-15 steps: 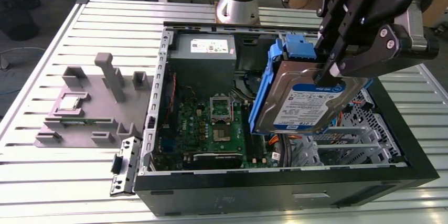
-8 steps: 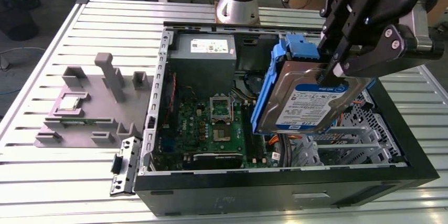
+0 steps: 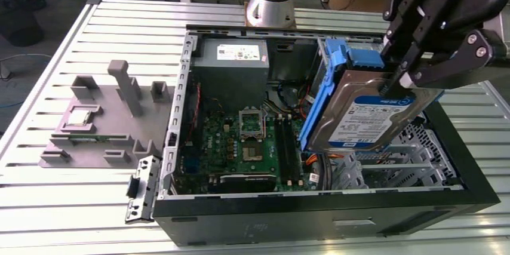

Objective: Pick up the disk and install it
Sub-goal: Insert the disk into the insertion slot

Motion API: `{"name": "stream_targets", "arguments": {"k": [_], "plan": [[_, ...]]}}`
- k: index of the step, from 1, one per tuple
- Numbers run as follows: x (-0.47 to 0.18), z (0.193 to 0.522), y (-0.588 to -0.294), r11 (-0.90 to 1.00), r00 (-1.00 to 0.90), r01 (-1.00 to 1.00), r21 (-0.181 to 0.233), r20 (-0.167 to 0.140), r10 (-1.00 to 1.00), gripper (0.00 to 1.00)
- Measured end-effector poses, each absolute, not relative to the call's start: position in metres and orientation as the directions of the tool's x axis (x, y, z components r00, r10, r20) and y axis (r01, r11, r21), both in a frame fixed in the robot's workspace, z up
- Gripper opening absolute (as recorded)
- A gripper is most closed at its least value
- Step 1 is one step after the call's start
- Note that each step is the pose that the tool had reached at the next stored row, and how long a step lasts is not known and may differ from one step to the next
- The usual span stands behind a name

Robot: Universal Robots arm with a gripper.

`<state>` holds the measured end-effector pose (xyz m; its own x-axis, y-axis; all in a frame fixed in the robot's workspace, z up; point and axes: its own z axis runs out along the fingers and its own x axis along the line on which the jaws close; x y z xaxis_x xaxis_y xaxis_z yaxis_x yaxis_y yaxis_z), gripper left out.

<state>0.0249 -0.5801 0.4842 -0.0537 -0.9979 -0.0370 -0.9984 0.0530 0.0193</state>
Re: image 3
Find orange power wire bundle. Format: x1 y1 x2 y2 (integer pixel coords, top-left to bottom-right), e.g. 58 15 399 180
296 93 345 168

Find red and black twisted wire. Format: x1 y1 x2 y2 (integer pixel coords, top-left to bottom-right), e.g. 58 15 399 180
183 83 203 148

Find grey card retention bracket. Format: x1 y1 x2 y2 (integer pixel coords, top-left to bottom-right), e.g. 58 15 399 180
124 155 163 225

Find metal socket cover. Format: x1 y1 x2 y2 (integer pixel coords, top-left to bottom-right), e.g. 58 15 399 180
237 107 267 142

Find metal optical drive cage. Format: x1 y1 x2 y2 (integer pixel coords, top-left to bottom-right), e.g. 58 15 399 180
312 36 385 100

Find silver CPU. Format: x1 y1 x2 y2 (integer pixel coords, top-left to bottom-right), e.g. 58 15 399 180
65 110 92 127

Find green motherboard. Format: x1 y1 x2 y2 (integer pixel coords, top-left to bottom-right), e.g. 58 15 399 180
175 111 319 195

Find grey power supply unit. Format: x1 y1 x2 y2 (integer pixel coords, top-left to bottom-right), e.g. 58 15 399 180
189 38 271 111

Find black PC case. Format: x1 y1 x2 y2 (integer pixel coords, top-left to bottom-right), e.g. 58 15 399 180
153 23 502 247

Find hard disk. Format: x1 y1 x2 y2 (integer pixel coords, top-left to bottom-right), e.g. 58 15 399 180
297 42 446 153

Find black RAM slot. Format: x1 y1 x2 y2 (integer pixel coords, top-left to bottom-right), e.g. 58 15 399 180
276 115 293 186
285 115 303 187

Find green RAM stick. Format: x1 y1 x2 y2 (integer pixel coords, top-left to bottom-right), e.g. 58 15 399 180
66 135 108 144

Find grey parts rack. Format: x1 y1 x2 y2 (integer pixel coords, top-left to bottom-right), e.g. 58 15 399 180
36 60 179 170

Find CPU socket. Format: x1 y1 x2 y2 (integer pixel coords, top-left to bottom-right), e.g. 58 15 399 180
241 143 267 162

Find black graphics card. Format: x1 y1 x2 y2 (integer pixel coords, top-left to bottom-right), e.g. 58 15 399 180
208 173 277 193

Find black waste bin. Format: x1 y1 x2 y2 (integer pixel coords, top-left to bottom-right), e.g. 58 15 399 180
0 0 48 47

